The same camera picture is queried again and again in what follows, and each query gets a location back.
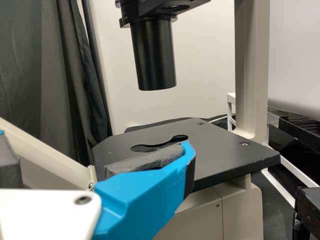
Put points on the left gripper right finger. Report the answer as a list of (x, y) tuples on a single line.
[(140, 200)]

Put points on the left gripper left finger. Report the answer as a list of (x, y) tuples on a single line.
[(8, 170)]

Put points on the white box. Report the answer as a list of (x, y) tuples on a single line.
[(200, 62)]

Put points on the cream microscope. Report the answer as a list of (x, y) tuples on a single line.
[(250, 75)]

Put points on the black platform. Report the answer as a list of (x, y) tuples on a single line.
[(302, 130)]

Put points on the white metal frame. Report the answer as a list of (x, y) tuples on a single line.
[(231, 110)]

